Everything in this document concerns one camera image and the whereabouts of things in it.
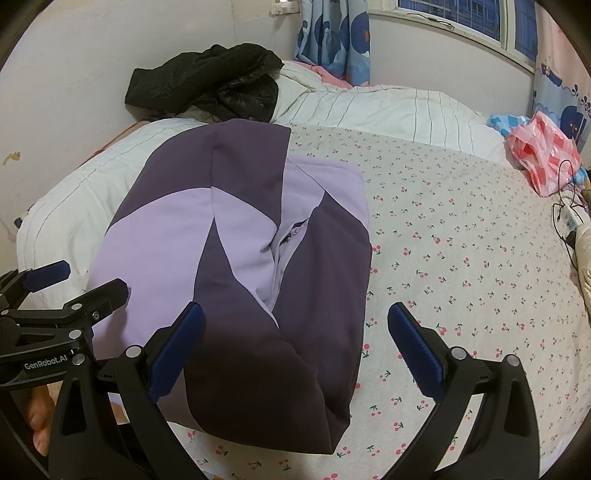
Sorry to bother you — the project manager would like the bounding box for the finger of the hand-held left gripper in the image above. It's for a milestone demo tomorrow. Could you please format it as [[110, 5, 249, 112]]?
[[0, 259, 71, 305], [60, 278, 131, 326]]

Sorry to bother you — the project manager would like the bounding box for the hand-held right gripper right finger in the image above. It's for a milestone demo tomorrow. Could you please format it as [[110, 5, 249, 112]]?
[[387, 302, 541, 480]]

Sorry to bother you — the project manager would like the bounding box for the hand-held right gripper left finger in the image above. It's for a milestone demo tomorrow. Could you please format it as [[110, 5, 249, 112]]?
[[48, 301, 206, 480]]

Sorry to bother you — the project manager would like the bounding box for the purple two-tone jacket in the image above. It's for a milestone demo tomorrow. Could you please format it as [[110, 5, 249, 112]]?
[[87, 117, 372, 455]]

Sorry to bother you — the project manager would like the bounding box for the person's left hand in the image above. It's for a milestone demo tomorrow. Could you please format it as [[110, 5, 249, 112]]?
[[25, 382, 63, 457]]

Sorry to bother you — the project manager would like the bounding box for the cherry print bed sheet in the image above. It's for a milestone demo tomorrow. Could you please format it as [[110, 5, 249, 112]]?
[[185, 122, 591, 480]]

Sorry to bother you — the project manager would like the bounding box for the beige cloth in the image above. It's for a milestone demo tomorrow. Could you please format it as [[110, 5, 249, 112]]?
[[573, 185, 591, 305]]

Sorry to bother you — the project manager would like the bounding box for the pink checked plastic bag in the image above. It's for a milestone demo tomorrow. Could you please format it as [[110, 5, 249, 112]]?
[[504, 111, 583, 198]]

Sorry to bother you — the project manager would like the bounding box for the black puffer jacket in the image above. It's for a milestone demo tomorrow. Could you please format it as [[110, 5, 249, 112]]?
[[124, 44, 284, 123]]

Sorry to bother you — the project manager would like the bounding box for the white striped quilt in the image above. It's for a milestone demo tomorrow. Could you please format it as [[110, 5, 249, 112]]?
[[16, 60, 509, 296]]

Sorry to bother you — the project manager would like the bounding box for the light blue printed cloth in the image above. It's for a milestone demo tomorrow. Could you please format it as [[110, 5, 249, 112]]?
[[487, 113, 532, 137]]

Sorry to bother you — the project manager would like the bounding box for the pink cloth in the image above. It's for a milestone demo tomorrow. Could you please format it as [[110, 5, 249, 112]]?
[[300, 62, 352, 89]]

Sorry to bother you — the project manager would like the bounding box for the window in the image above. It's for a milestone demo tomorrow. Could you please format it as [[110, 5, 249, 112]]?
[[397, 0, 539, 70]]

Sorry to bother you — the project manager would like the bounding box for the white power strip with cable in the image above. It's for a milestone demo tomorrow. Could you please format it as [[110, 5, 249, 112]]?
[[551, 159, 583, 268]]

